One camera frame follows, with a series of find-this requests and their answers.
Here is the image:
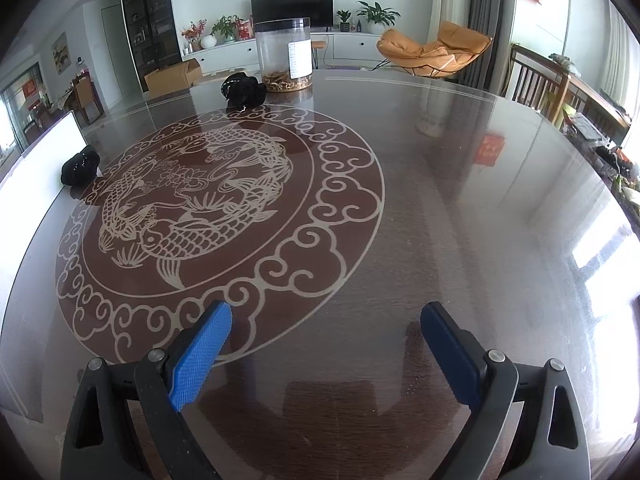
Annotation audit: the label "black television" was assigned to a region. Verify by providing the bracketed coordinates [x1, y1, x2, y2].
[250, 0, 334, 28]

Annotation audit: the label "cardboard box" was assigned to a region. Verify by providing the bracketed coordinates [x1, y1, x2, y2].
[144, 58, 203, 99]

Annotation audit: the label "wooden dining chair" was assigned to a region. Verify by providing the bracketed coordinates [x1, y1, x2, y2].
[501, 44, 570, 124]

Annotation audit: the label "black scrunchie with chain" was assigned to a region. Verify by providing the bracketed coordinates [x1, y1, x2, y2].
[220, 72, 267, 110]

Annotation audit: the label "black velvet scrunchie left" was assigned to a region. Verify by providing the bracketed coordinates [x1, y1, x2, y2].
[61, 145, 101, 186]

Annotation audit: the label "red flowers in white vase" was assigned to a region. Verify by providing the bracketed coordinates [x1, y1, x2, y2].
[181, 20, 217, 51]

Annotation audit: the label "clear plastic jar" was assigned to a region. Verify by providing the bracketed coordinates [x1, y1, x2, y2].
[255, 18, 314, 78]

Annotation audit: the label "white tv cabinet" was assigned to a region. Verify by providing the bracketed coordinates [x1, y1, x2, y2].
[184, 30, 392, 72]

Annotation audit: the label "dark display cabinet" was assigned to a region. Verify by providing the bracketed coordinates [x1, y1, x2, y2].
[120, 0, 181, 92]

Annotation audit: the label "orange lounge chair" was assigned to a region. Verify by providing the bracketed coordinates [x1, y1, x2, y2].
[376, 21, 492, 79]

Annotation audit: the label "green potted plant right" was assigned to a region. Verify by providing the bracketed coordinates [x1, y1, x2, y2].
[357, 0, 401, 36]

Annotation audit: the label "brown fuzzy scrunchie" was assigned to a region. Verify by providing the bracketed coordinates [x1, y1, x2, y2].
[262, 70, 312, 93]

